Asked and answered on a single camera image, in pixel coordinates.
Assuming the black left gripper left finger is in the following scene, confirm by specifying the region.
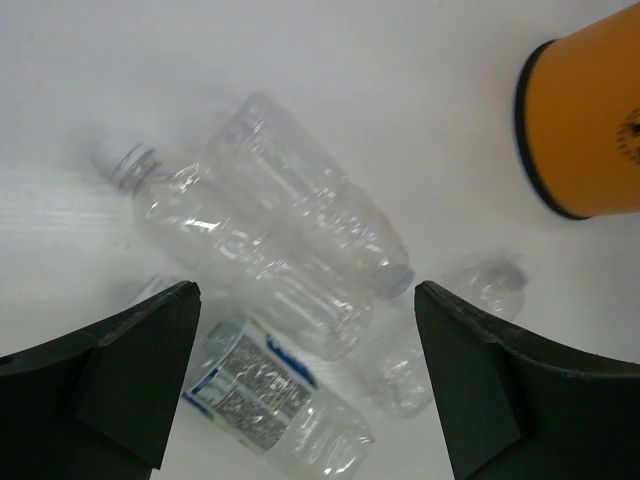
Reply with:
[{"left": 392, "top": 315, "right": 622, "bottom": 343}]
[{"left": 1, "top": 281, "right": 201, "bottom": 479}]

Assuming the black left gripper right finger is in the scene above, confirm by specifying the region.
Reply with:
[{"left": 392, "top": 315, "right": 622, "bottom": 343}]
[{"left": 414, "top": 281, "right": 639, "bottom": 479}]

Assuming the clear bottle blue white label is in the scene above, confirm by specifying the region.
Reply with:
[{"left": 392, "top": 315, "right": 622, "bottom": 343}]
[{"left": 182, "top": 314, "right": 374, "bottom": 479}]

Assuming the tall clear bottle white cap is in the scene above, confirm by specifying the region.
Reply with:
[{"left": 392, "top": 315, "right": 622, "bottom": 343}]
[{"left": 93, "top": 131, "right": 373, "bottom": 361}]

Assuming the orange cylindrical bin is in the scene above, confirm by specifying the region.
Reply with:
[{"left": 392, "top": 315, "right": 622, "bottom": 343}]
[{"left": 513, "top": 4, "right": 639, "bottom": 220}]

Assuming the clear bottle front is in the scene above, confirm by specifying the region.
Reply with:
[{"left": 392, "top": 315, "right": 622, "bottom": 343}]
[{"left": 208, "top": 91, "right": 415, "bottom": 298}]

